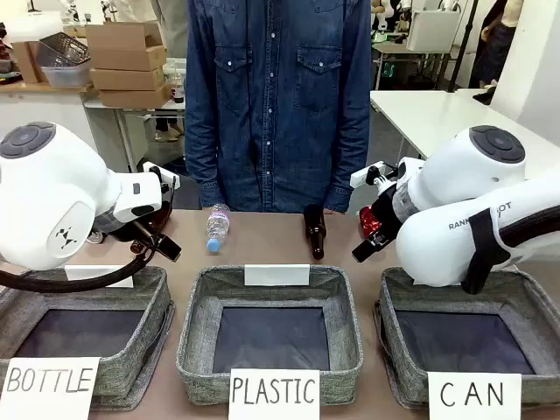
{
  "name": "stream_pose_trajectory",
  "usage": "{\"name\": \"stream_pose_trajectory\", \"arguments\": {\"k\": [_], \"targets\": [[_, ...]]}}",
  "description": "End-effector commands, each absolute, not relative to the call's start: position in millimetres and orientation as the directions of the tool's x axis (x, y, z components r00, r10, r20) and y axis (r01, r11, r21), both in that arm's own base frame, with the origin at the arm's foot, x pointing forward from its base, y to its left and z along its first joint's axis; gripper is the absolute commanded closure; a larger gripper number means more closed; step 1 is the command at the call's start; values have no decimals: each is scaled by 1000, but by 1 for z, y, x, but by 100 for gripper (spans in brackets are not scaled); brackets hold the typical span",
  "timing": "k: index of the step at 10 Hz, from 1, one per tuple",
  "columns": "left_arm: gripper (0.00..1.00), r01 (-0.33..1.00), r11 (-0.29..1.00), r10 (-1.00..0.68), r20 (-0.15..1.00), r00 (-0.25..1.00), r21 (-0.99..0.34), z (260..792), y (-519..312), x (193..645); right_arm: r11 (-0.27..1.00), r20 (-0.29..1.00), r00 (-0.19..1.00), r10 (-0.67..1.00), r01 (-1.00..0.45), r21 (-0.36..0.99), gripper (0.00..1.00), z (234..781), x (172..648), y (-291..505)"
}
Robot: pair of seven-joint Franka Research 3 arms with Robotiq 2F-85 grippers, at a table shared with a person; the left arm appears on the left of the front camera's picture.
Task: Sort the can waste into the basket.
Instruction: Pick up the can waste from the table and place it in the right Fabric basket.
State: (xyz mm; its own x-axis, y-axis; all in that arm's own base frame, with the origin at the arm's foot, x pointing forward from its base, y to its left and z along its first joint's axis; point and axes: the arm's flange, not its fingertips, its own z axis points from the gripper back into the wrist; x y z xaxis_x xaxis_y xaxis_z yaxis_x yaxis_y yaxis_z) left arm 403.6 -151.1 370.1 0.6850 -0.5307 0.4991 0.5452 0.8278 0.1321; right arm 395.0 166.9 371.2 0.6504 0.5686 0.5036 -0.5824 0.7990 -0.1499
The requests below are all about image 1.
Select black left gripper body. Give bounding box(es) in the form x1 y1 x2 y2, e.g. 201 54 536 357
129 218 167 251

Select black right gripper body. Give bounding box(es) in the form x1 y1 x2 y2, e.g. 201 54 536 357
369 186 406 246

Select crushed red can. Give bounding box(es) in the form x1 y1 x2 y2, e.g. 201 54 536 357
359 206 382 234

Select clear plastic water bottle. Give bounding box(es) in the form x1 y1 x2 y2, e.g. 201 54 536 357
205 202 232 254

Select grey basket with bottle sign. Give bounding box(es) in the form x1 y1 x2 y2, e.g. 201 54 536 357
0 265 176 412

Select grey basket with can sign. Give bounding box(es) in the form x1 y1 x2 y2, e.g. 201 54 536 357
373 265 560 410

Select grey basket with plastic sign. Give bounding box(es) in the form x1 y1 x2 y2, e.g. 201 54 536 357
176 263 365 406

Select paper sign reading can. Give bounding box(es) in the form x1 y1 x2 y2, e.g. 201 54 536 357
427 371 523 420

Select metal mesh basket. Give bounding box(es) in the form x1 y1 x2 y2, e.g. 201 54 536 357
36 31 92 69

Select brown glass bottle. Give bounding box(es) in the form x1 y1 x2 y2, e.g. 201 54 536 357
303 203 326 262

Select long white table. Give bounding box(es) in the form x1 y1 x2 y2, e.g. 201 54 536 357
369 88 560 181

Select flat cardboard box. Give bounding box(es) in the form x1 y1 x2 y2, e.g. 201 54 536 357
97 84 172 109
86 45 168 73
88 66 166 92

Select background grey desk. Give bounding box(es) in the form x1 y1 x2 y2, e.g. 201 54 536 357
370 39 454 92

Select person in denim shirt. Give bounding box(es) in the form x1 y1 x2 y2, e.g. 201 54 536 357
184 0 373 214

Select paper sign reading plastic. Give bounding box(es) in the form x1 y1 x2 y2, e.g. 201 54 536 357
227 367 321 420

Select clear plastic bin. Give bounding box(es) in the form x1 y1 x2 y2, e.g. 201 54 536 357
41 60 94 89

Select paper sign reading bottle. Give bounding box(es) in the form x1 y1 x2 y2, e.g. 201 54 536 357
0 356 102 420

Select black tripod pole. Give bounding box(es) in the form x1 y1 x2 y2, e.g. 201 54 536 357
451 0 479 92

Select white box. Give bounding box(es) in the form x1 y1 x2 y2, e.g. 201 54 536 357
408 9 461 54

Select open cardboard box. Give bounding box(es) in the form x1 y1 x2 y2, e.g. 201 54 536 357
84 21 166 50

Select background person in dark skirt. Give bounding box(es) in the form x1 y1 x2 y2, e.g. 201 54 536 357
471 0 525 90

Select small cardboard box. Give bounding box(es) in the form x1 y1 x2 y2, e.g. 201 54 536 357
11 40 48 85

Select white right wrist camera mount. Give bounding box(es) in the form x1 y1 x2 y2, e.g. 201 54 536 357
349 161 400 190

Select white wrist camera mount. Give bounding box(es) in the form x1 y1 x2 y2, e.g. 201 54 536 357
349 161 400 190
141 161 181 190

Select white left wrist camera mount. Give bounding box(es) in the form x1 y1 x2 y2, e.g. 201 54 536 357
141 161 181 190

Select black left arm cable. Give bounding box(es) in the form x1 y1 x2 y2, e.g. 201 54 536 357
0 177 181 295

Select black right arm cable sleeve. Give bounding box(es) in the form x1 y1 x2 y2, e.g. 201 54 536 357
460 206 560 295

